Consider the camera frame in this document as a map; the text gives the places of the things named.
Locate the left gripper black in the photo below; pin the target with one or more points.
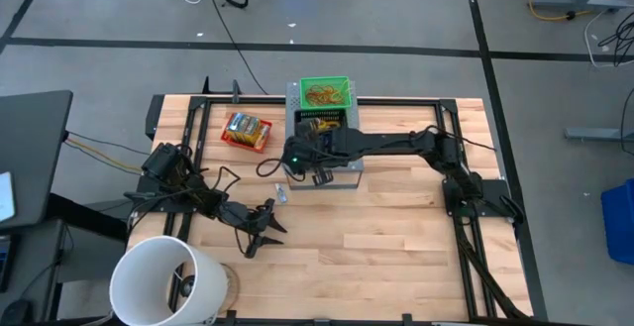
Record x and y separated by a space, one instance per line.
243 217

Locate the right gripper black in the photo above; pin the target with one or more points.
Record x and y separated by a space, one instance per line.
317 152

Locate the blue object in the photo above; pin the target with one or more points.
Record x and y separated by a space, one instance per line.
325 141

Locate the yellow coil wristband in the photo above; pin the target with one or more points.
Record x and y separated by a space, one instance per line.
319 125

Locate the black mesh desk tray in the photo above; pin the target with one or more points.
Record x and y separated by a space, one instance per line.
319 114

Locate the grey perforated metal riser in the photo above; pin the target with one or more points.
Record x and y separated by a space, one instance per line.
354 118

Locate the yellow rubber band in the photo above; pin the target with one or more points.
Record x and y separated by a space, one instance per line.
329 99
344 88

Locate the green plastic slotted basket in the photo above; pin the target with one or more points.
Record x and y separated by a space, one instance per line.
303 99

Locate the orange rubber band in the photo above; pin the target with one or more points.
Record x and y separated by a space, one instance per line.
322 90

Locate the yellow Crayola crayon box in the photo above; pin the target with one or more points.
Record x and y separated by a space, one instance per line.
249 128
257 132

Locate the red plastic slotted basket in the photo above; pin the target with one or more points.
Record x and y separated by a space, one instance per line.
238 143

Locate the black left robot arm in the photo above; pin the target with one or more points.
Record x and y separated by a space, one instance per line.
168 177

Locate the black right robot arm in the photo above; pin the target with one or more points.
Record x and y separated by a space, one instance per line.
396 142

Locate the dark grey side desk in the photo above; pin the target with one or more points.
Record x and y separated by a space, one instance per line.
34 157

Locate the light blue paper packet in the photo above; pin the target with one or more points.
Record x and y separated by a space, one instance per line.
281 193

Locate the black table clamp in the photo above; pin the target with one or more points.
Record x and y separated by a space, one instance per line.
230 316
408 318

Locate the blue storage bin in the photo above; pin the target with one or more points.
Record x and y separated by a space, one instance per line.
619 222

